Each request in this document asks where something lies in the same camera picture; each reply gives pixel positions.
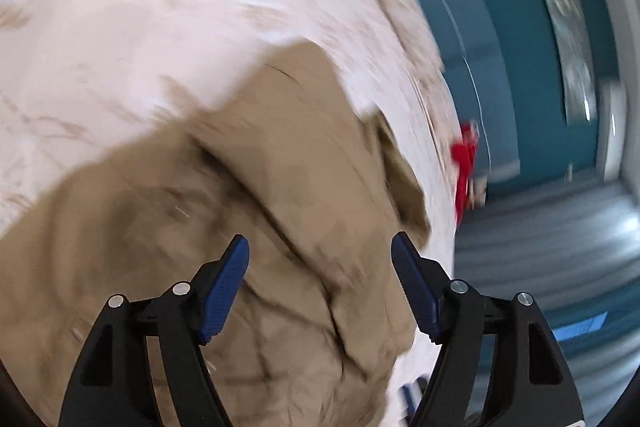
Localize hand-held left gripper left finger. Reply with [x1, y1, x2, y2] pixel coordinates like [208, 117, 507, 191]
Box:
[59, 234, 251, 427]

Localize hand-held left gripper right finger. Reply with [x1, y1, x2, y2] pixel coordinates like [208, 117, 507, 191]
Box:
[390, 231, 586, 427]

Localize tan puffer jacket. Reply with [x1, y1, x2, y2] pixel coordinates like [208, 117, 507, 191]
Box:
[0, 39, 433, 427]

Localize grey curtain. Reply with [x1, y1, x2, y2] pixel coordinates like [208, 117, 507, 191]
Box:
[452, 181, 640, 427]

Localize red cloth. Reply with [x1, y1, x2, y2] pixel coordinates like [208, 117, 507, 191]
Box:
[449, 120, 483, 226]

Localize white floral bedspread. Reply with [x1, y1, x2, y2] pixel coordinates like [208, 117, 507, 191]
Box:
[0, 0, 481, 427]

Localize blue padded headboard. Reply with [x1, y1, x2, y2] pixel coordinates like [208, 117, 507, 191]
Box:
[345, 0, 522, 208]

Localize framed wall picture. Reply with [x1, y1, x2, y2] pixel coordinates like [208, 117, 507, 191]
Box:
[516, 0, 601, 128]

